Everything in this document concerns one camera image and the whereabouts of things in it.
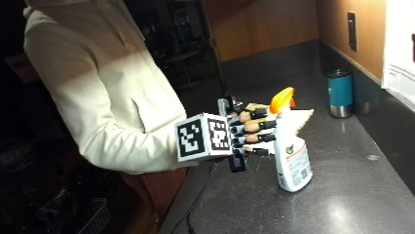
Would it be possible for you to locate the white spray bottle orange trigger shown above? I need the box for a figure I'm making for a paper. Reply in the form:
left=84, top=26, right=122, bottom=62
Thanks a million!
left=267, top=86, right=314, bottom=194

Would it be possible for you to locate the yellow and white cloth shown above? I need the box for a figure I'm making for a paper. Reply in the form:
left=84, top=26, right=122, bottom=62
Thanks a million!
left=243, top=102, right=316, bottom=156

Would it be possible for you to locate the white marker cube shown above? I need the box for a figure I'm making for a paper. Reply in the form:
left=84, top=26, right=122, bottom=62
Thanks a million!
left=174, top=112, right=234, bottom=163

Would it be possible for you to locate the teal steel tumbler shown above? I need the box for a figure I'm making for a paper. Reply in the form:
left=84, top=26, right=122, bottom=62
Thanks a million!
left=326, top=68, right=355, bottom=119

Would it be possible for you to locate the dark round table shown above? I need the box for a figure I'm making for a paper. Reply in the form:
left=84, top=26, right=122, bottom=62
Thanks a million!
left=162, top=48, right=218, bottom=91

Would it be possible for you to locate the person in cream hoodie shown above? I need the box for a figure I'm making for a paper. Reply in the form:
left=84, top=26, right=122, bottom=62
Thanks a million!
left=22, top=0, right=201, bottom=234

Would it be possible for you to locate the black wall plate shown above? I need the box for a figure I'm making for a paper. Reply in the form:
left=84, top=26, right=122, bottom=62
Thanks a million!
left=346, top=11, right=359, bottom=53

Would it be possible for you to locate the dark wire basket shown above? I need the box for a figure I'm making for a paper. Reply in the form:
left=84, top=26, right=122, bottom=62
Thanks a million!
left=37, top=197, right=113, bottom=234

